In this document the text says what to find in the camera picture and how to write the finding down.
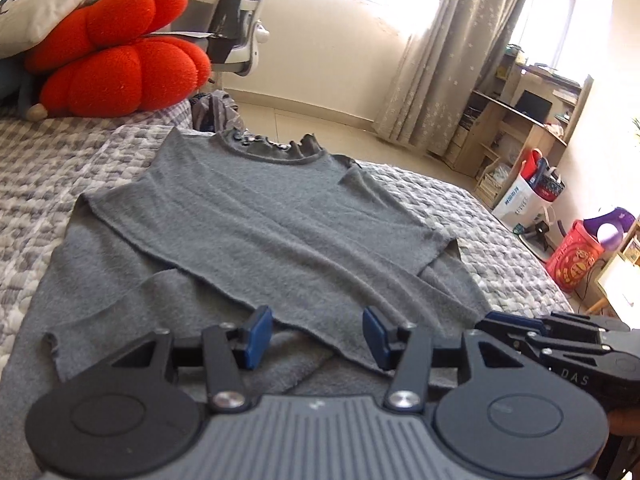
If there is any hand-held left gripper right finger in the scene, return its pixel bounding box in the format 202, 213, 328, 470
364, 306, 523, 413

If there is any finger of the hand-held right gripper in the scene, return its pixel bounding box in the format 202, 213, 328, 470
520, 334, 551, 361
475, 312, 548, 336

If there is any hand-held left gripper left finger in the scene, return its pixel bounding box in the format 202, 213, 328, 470
110, 305, 275, 414

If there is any grey knit sweater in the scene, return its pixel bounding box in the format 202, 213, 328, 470
0, 127, 493, 411

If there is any white carton with clothes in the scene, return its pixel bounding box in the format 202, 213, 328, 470
492, 149, 567, 233

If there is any person's right hand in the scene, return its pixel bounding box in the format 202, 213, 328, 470
607, 407, 640, 436

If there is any light wooden shelf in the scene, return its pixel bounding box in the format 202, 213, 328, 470
585, 220, 640, 318

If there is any red storage basket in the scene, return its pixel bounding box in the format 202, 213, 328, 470
545, 220, 608, 293

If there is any purple ball toy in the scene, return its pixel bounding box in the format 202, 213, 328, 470
582, 206, 637, 251

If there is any wooden computer desk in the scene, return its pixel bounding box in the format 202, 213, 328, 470
442, 45, 595, 211

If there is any black laptop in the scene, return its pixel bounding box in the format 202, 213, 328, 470
515, 90, 553, 123

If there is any grey patterned garment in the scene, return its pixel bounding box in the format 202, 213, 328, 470
190, 90, 246, 133

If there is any grey checked quilt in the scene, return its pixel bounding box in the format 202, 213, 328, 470
0, 97, 573, 480

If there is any grey star curtain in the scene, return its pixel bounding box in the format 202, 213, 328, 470
374, 0, 538, 158

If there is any white mesh office chair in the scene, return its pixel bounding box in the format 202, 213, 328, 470
175, 0, 296, 78

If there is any red pumpkin plush cushion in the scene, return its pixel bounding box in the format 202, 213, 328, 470
24, 0, 212, 117

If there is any blue monkey plush toy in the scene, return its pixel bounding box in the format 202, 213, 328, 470
0, 57, 51, 122

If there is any white printed pillow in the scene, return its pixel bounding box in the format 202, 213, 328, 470
0, 0, 146, 59

